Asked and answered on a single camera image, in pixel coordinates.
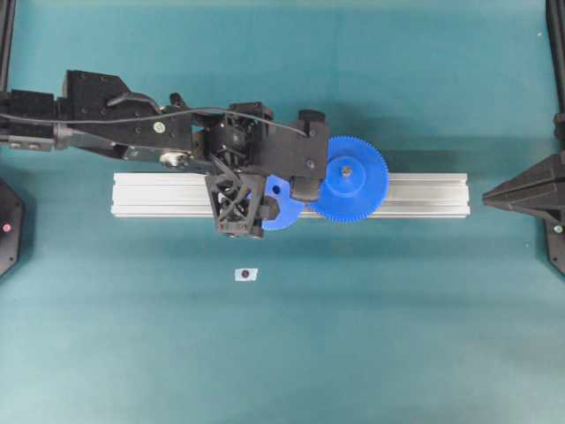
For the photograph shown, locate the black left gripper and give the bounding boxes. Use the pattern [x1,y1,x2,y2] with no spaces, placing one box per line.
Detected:
[190,102,279,239]

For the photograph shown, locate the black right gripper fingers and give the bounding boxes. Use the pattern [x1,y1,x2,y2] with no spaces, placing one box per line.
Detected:
[482,151,564,218]

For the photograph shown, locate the small blue plastic gear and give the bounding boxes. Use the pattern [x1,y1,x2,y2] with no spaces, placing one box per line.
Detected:
[262,175,305,231]

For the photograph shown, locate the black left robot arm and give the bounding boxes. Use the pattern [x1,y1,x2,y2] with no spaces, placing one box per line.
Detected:
[1,71,281,239]

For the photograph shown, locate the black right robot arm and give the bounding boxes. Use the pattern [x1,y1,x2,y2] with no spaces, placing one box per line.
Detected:
[482,152,564,273]

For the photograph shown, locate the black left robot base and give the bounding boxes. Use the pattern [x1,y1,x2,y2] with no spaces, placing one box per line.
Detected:
[0,179,25,276]

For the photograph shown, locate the large blue plastic gear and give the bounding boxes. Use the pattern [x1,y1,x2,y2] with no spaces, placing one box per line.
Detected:
[306,136,389,223]

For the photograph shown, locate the white sticker with black dot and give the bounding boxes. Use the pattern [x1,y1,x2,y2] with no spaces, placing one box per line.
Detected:
[234,268,259,282]

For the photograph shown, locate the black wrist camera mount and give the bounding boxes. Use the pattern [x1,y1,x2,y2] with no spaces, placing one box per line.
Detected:
[252,110,329,202]

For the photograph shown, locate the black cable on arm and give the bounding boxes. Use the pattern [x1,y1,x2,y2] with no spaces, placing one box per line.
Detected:
[0,105,310,136]

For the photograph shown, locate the aluminium extrusion rail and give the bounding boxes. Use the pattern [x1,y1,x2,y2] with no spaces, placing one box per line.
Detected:
[111,172,471,219]

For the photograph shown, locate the black frame post right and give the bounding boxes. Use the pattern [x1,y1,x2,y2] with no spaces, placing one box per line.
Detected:
[546,0,564,113]

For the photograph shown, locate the black frame post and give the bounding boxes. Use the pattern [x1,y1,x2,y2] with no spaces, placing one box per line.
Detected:
[0,0,17,91]
[546,0,564,113]

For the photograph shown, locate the black frame post left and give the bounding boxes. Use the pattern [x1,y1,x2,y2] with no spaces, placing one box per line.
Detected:
[0,0,17,91]

